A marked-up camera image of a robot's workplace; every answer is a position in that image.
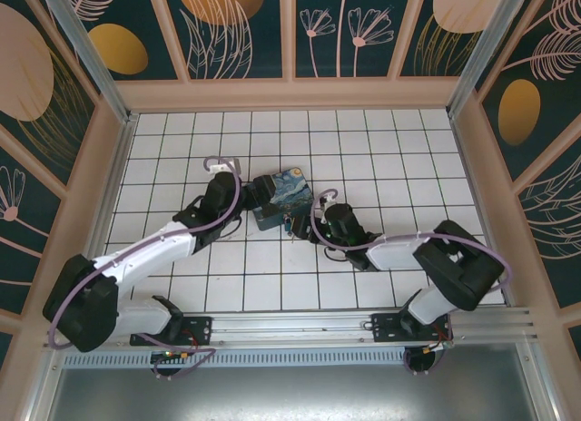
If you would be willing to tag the aluminium corner post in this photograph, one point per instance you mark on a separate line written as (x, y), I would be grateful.
(91, 53)
(485, 44)

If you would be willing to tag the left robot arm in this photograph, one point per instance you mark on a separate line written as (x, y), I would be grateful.
(150, 248)

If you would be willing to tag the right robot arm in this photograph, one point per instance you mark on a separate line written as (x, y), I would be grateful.
(395, 253)

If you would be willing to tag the small metal key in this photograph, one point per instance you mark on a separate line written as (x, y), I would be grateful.
(292, 237)

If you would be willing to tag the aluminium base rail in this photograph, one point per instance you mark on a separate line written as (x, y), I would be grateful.
(295, 326)

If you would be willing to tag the aluminium table edge rail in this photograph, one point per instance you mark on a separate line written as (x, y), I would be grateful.
(119, 162)
(472, 185)

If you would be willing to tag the starry night painted tin box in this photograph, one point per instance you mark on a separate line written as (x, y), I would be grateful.
(290, 189)

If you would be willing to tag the grey metal sheet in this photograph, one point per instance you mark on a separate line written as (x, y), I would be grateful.
(295, 394)

